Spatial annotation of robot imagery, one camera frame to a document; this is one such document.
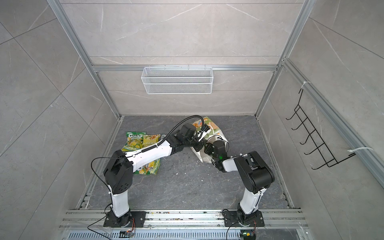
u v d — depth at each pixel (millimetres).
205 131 723
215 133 843
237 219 728
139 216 747
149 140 1006
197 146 753
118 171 474
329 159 584
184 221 733
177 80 1011
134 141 998
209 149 861
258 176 490
